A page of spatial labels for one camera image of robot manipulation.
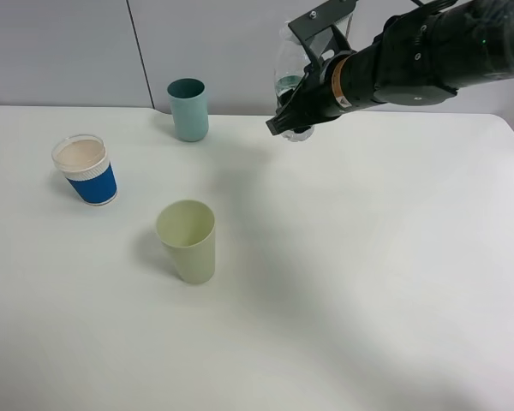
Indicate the light green plastic cup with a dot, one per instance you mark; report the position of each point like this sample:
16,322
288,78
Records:
186,229

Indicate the clear bottle green label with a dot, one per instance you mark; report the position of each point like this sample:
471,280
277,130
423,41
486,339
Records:
289,68

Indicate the teal plastic cup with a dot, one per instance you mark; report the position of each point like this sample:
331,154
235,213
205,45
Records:
188,105

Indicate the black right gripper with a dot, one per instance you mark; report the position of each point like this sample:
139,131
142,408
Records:
304,100

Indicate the blue paper cup clear lid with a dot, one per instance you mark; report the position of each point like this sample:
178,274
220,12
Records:
84,162

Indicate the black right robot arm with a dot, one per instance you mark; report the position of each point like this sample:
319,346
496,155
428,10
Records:
421,58

